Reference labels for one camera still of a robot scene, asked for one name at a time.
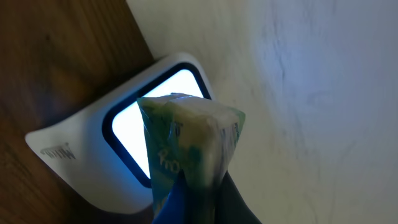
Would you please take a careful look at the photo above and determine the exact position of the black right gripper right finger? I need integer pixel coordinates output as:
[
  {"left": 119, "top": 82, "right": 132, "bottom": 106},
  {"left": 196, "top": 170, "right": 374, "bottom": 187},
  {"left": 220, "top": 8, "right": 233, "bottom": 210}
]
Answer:
[{"left": 216, "top": 172, "right": 261, "bottom": 224}]

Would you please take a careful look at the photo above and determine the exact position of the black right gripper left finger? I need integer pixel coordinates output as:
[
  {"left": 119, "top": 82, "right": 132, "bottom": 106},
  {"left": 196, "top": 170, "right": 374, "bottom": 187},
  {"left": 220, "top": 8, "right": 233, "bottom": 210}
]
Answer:
[{"left": 152, "top": 174, "right": 188, "bottom": 224}]

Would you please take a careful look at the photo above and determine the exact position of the small green tissue packet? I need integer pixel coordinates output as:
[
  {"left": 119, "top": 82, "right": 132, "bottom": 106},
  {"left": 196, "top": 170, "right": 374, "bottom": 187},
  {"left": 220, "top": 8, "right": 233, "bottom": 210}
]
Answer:
[{"left": 137, "top": 93, "right": 246, "bottom": 223}]

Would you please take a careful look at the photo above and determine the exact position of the white barcode scanner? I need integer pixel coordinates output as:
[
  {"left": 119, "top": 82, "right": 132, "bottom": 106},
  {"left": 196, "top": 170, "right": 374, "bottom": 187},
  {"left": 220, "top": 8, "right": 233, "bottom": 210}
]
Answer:
[{"left": 25, "top": 53, "right": 214, "bottom": 214}]

